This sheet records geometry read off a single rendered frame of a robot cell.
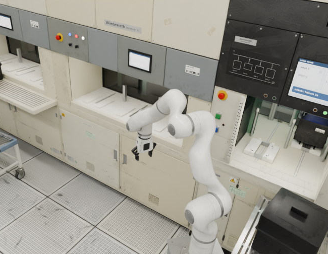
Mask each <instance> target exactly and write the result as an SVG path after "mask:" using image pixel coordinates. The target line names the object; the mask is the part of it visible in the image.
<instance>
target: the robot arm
mask: <svg viewBox="0 0 328 254"><path fill-rule="evenodd" d="M186 104H187V99H186V97H185V95H184V94H183V93H182V92H181V91H180V90H178V89H171V90H169V91H167V92H166V93H165V94H164V95H163V96H162V97H161V98H160V99H158V100H157V101H156V102H155V103H154V104H153V105H152V106H151V107H149V108H147V109H141V110H139V111H138V113H136V114H134V115H133V116H131V117H130V118H129V119H128V121H127V123H126V128H127V130H128V131H129V132H138V133H137V135H138V136H137V140H136V147H135V148H133V149H132V150H131V152H132V153H133V154H134V155H135V159H136V160H137V161H139V156H138V155H139V154H141V153H145V152H148V155H149V156H150V157H152V152H153V149H154V148H155V146H156V143H154V142H153V138H152V124H153V123H155V122H157V121H160V120H162V119H163V118H165V117H166V116H167V115H169V114H170V116H169V120H168V131H169V133H170V134H171V135H172V136H173V137H174V138H177V139H182V138H186V137H189V136H193V135H195V136H196V137H195V141H194V143H193V145H192V147H191V149H190V151H189V154H188V159H189V164H190V168H191V172H192V174H193V177H194V178H195V180H196V181H197V182H199V183H200V184H203V185H205V186H206V187H207V189H208V193H207V194H205V195H202V196H200V197H198V198H196V199H194V200H192V201H191V202H189V203H188V204H187V206H186V208H185V211H184V214H185V217H186V219H187V221H188V222H189V223H190V224H191V225H192V226H193V228H192V233H191V239H190V242H189V243H187V244H185V245H184V247H183V248H182V251H181V254H216V252H215V250H214V249H213V248H214V244H215V240H216V236H217V231H218V228H217V224H216V222H215V220H216V219H218V218H220V217H222V216H224V215H226V214H227V213H228V212H229V211H230V210H231V208H232V199H231V196H230V194H229V193H228V191H227V190H226V189H225V188H224V186H223V185H222V184H221V183H220V181H219V180H218V178H217V176H216V174H215V172H214V169H213V165H212V160H211V155H210V145H211V141H212V138H213V136H214V133H215V129H216V122H215V118H214V116H213V115H212V114H211V113H210V112H209V111H206V110H199V111H195V112H191V113H187V114H182V112H183V110H184V109H185V107H186ZM135 150H136V151H135ZM134 151H135V152H134Z"/></svg>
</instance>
